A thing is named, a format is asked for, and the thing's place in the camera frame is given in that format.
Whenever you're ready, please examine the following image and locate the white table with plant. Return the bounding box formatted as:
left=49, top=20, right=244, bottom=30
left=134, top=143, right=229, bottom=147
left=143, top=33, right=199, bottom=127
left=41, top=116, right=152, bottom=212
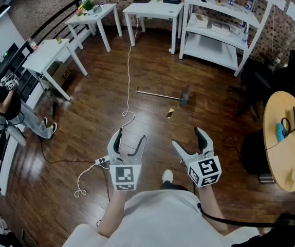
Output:
left=64, top=3, right=123, bottom=53

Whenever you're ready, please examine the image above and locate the beige box on shelf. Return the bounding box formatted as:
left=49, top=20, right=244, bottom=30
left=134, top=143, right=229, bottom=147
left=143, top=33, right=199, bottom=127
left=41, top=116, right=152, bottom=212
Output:
left=194, top=12, right=210, bottom=29

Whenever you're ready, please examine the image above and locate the blue plush object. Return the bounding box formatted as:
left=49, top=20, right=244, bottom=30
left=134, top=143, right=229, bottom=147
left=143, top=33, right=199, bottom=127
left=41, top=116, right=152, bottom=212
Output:
left=276, top=122, right=289, bottom=142

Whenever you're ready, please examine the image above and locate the person's right forearm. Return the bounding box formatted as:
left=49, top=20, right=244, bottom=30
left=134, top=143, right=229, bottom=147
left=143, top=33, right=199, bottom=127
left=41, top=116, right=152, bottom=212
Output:
left=196, top=184, right=231, bottom=234

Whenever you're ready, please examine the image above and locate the brown cardboard box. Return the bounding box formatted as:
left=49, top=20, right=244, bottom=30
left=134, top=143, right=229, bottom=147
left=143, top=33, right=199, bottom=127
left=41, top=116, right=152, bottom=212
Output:
left=46, top=61, right=73, bottom=87

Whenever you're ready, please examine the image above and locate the person's white shoe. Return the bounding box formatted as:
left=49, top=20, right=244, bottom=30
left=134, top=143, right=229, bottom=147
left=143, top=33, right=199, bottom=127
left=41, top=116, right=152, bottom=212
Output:
left=161, top=169, right=174, bottom=184

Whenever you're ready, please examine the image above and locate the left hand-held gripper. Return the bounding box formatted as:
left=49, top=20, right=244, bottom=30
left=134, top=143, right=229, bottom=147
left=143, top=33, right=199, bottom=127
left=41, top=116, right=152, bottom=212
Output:
left=107, top=128, right=148, bottom=191

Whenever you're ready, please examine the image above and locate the person's black trouser leg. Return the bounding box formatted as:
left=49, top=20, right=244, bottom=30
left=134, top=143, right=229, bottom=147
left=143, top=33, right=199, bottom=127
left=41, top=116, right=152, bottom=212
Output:
left=159, top=181, right=192, bottom=191

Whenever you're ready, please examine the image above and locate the red-capped bottle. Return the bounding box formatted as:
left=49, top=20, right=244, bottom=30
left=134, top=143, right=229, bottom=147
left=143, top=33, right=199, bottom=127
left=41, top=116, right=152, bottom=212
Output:
left=27, top=37, right=39, bottom=52

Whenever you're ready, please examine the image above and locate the black floor cable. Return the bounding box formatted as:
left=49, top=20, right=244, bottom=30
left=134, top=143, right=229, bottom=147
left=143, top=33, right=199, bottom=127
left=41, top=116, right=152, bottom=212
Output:
left=38, top=134, right=97, bottom=165

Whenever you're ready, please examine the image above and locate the flat white box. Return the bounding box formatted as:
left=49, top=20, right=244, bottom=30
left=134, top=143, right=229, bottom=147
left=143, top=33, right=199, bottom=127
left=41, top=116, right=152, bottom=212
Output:
left=211, top=19, right=232, bottom=37

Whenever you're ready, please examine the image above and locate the long white cable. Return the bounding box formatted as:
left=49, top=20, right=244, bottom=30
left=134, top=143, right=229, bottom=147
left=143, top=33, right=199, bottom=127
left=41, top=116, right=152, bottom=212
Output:
left=121, top=16, right=141, bottom=131

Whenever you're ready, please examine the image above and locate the coiled white cord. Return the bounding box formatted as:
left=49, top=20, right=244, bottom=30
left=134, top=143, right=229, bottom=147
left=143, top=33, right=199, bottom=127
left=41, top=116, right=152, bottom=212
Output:
left=74, top=162, right=105, bottom=198

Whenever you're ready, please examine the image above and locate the white table with red bottle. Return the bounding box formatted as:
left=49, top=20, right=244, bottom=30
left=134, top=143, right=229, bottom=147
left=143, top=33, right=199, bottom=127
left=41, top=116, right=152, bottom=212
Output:
left=22, top=38, right=89, bottom=102

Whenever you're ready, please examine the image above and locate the potted plant with flowers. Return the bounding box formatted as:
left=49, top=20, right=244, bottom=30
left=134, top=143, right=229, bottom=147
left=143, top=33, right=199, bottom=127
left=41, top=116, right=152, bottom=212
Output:
left=75, top=0, right=96, bottom=17

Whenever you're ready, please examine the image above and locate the person's left forearm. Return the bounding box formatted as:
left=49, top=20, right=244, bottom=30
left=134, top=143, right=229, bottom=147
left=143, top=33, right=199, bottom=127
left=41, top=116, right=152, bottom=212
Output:
left=96, top=188, right=128, bottom=238

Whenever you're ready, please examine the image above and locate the person's white shirt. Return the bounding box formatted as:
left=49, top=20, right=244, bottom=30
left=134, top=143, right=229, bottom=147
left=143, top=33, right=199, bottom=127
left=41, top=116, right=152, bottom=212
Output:
left=62, top=188, right=263, bottom=247

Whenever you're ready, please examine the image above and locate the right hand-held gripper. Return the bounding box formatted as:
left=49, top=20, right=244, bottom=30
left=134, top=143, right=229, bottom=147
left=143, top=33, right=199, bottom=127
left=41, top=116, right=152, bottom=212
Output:
left=171, top=126, right=223, bottom=188

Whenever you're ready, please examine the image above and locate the round wooden table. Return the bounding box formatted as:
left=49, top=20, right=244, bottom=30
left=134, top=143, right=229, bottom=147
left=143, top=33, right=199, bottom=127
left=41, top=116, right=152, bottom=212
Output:
left=263, top=91, right=295, bottom=193

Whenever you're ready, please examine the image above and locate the white table with router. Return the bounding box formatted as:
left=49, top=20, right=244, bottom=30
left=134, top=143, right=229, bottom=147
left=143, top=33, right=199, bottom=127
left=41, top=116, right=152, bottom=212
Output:
left=122, top=0, right=185, bottom=55

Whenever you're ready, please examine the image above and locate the white metal shelf unit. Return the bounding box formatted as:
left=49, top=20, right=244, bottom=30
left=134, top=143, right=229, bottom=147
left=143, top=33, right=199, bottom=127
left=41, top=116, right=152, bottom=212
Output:
left=178, top=0, right=280, bottom=78

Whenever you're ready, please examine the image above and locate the black office chair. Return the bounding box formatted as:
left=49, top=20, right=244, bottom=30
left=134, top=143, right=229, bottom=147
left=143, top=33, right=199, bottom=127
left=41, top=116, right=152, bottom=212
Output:
left=226, top=47, right=295, bottom=121

